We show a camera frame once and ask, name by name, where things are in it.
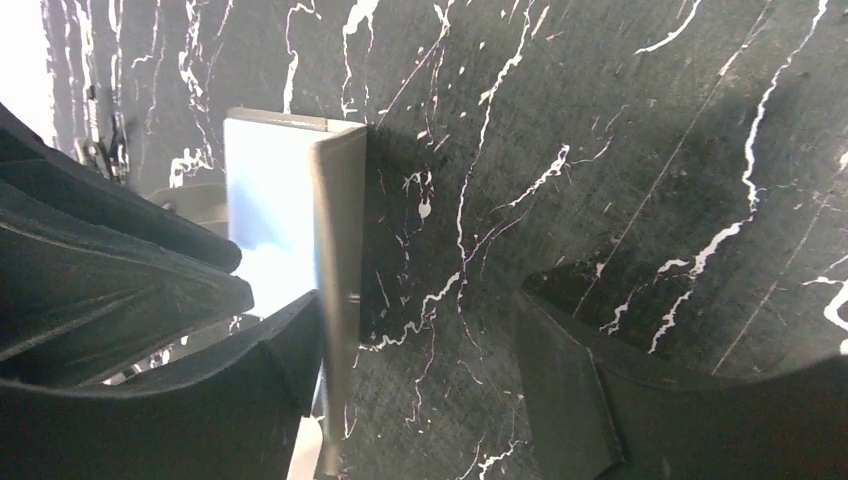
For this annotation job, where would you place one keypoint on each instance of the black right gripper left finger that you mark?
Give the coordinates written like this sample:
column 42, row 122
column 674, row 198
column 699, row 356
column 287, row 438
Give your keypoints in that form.
column 229, row 411

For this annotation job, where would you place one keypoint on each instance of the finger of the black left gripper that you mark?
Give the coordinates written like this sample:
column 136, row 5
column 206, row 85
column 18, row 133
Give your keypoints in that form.
column 53, row 178
column 81, row 300

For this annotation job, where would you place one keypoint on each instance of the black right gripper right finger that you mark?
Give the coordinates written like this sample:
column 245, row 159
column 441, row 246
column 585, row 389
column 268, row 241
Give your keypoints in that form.
column 599, row 408

